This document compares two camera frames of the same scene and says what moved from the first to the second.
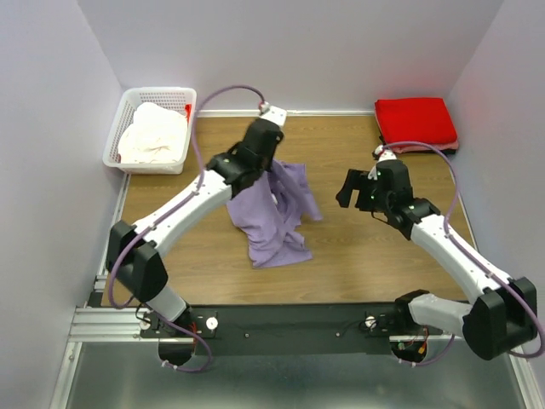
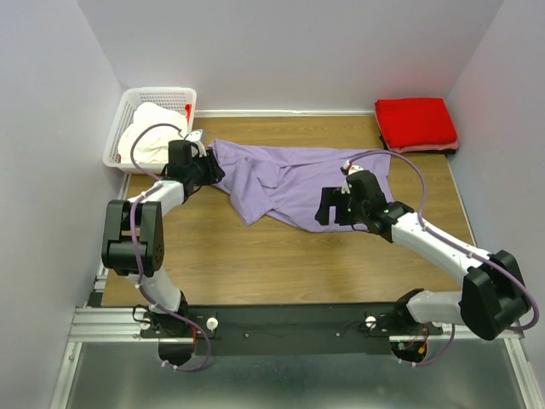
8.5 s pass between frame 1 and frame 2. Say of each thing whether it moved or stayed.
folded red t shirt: stayed
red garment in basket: stayed
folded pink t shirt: stayed
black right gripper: moved
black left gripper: moved
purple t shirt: moved
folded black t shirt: stayed
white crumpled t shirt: stayed
